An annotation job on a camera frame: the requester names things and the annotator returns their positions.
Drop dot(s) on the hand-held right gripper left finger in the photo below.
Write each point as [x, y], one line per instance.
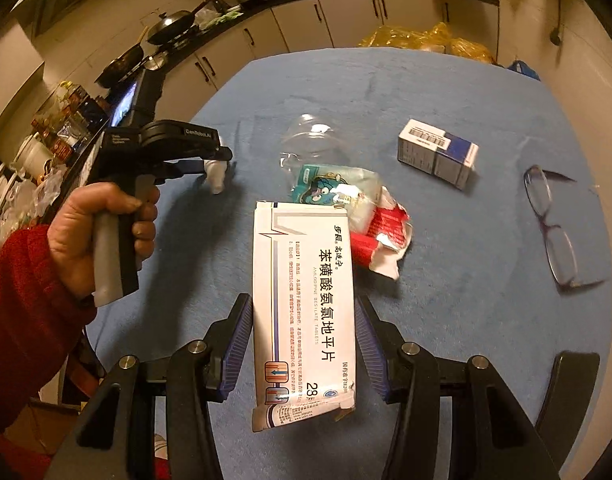
[238, 350]

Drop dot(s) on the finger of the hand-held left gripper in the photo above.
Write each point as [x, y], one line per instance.
[191, 167]
[223, 155]

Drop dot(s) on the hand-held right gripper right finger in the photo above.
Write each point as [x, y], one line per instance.
[373, 355]

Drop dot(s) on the small white bottle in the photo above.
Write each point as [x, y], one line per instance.
[217, 180]

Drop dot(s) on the white medicine box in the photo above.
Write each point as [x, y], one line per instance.
[306, 310]

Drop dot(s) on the clear plastic cup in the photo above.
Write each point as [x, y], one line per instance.
[311, 140]

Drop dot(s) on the teal snack packet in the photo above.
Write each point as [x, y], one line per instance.
[321, 185]

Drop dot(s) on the red white torn wrapper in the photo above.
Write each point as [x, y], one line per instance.
[385, 225]

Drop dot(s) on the blue white box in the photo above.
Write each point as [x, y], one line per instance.
[455, 152]

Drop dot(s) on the person's left hand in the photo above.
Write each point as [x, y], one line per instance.
[76, 240]

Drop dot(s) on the black frying wok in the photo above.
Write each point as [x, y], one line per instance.
[118, 65]

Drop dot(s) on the cluster of sauce bottles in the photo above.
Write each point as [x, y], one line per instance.
[71, 120]

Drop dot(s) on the wok with metal lid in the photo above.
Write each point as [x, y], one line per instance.
[171, 25]

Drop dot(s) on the white electric kettle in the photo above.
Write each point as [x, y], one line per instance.
[33, 155]

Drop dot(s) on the grey lower cabinets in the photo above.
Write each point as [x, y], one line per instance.
[296, 25]

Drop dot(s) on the crumpled clear plastic bags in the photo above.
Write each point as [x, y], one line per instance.
[21, 200]

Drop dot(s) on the eyeglasses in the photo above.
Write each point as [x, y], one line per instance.
[560, 255]

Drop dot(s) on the pile of yellow plastic bags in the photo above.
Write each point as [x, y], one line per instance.
[435, 40]

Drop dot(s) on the blue bag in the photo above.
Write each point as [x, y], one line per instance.
[524, 70]

